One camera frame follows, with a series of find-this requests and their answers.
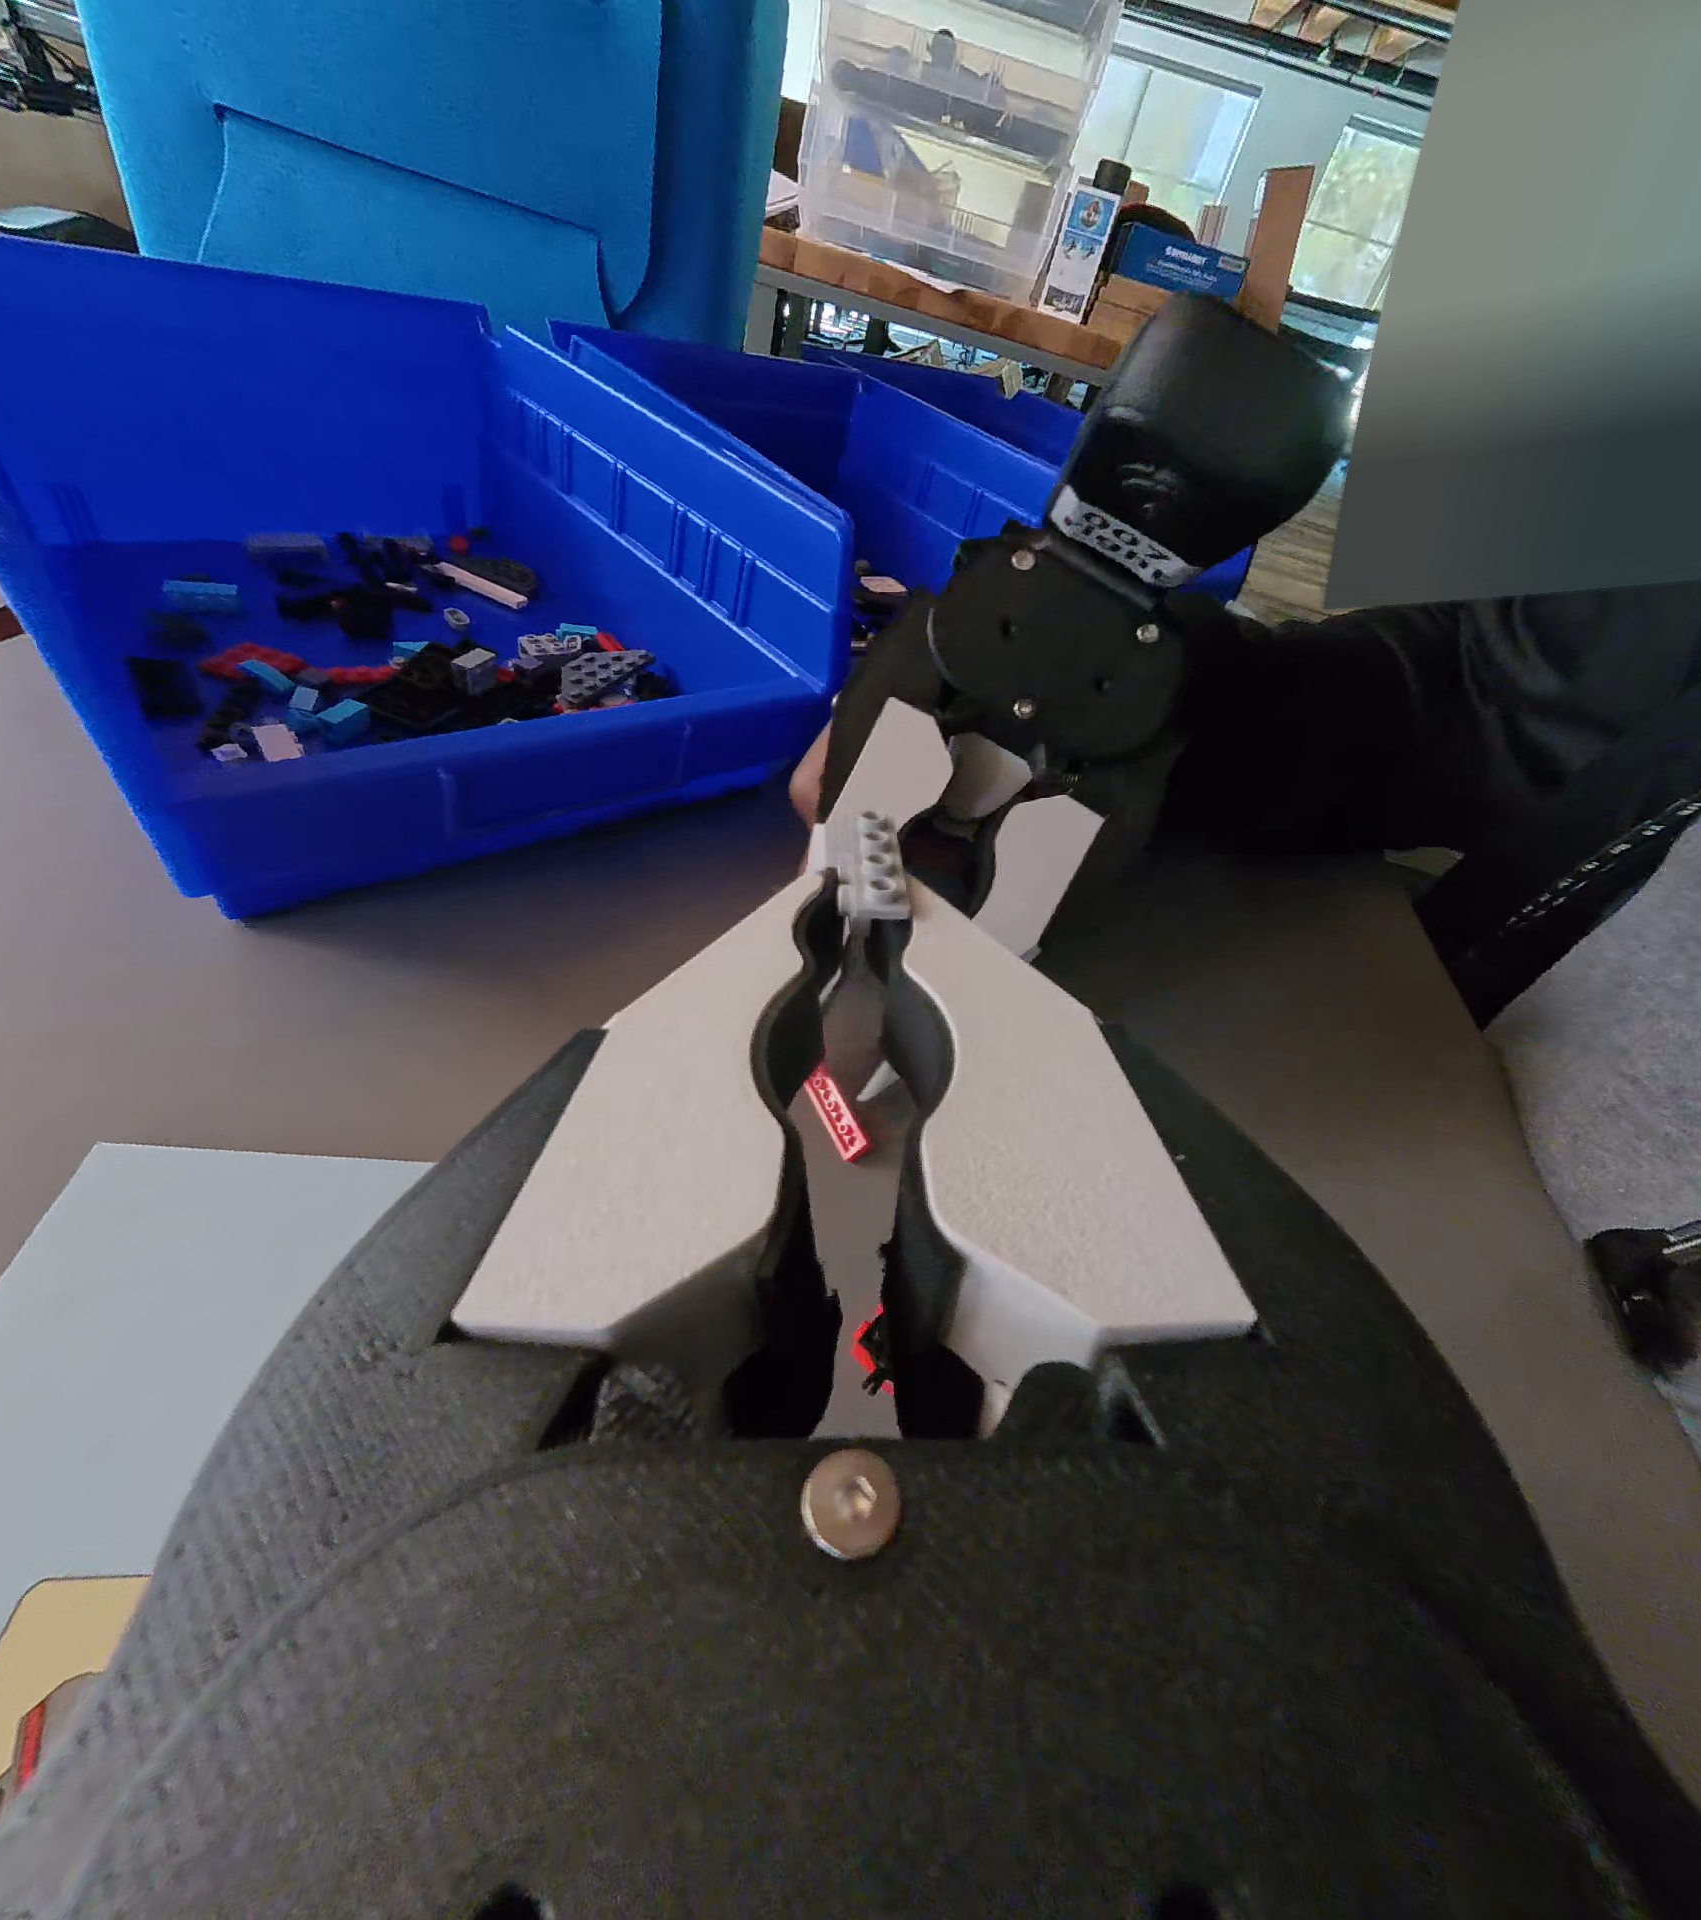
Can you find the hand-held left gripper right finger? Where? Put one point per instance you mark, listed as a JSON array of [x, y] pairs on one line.
[[1075, 1184]]

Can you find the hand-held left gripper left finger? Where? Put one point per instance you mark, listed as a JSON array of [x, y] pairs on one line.
[[626, 1184]]

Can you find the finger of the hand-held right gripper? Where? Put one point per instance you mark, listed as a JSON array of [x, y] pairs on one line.
[[887, 765], [1045, 871]]

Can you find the dark grey studded toy plate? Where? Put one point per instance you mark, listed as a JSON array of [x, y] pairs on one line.
[[869, 862]]

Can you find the red toy plate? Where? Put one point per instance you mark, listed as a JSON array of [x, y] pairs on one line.
[[835, 1112]]

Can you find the blue plastic bin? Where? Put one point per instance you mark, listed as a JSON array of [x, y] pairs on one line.
[[732, 405], [192, 420]]

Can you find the person's right forearm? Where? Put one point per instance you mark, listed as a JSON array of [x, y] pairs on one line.
[[1389, 720]]

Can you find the grey desk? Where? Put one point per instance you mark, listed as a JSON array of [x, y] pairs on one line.
[[192, 1020]]

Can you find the person's right hand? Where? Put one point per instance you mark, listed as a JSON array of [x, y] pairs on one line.
[[813, 781]]

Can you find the red and black toy model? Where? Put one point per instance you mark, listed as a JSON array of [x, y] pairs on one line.
[[874, 1350]]

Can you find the flat brown cardboard box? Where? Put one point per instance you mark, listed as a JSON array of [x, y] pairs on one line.
[[1123, 309]]

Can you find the wooden table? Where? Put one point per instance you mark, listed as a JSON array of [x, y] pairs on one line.
[[942, 309]]

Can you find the small printed card box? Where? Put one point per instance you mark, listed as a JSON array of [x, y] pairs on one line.
[[1080, 249]]

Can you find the blue cardboard box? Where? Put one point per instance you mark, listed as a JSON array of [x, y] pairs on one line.
[[1182, 258]]

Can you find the leaning wooden plank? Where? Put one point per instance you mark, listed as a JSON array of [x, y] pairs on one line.
[[1286, 240]]

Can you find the large pile of toy bricks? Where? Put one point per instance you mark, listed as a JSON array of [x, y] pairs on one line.
[[401, 675]]

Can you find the stack of clear plastic bins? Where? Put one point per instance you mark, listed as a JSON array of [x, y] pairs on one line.
[[942, 134]]

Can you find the pale instruction booklet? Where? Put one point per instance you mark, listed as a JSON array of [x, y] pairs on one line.
[[114, 1350]]

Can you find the person's upper body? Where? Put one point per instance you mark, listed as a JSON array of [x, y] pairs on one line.
[[1660, 1051]]

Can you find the blue felt bag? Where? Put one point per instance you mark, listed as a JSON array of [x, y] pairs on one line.
[[461, 151]]

